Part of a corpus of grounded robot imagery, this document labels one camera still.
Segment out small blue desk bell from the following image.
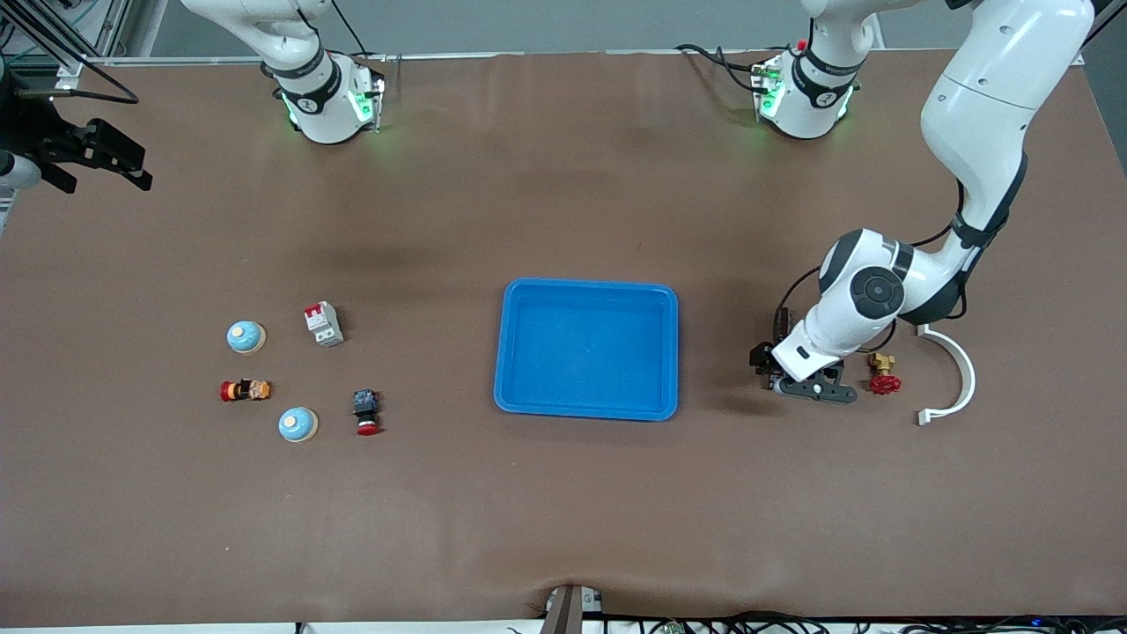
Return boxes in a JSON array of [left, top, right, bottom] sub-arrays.
[[278, 406, 320, 444], [226, 319, 267, 356]]

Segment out brass valve red handwheel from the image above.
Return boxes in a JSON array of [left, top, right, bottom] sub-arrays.
[[866, 352, 902, 395]]

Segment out white half-round pipe clamp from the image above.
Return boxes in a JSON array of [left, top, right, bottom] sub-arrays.
[[916, 321, 976, 427]]

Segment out blue plastic tray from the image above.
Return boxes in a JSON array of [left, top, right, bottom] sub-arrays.
[[493, 278, 680, 422]]

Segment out brown table mat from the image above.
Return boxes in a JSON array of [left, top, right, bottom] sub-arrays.
[[0, 48, 1127, 628]]

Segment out white red circuit breaker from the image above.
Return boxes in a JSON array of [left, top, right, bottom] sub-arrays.
[[303, 300, 345, 348]]

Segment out red emergency stop button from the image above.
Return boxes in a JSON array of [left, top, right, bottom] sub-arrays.
[[352, 389, 383, 437]]

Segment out aluminium frame profile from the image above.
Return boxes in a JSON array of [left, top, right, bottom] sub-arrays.
[[0, 0, 133, 80]]

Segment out black base cable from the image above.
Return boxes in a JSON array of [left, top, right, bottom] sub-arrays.
[[674, 42, 762, 89]]

